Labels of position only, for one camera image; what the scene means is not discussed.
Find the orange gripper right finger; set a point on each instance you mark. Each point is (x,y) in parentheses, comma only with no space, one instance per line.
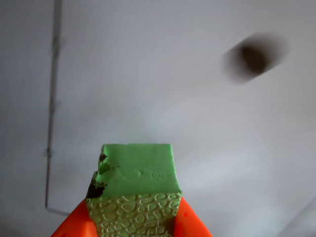
(188,222)

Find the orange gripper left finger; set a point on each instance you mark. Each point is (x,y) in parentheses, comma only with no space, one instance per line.
(74,224)

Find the black dot mark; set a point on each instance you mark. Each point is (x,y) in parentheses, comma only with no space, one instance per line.
(254,58)

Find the green textured foam block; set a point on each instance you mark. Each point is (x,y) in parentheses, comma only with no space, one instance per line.
(138,177)

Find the white paper sheet, drawn rectangle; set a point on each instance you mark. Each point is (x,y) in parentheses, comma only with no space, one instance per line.
(148,86)

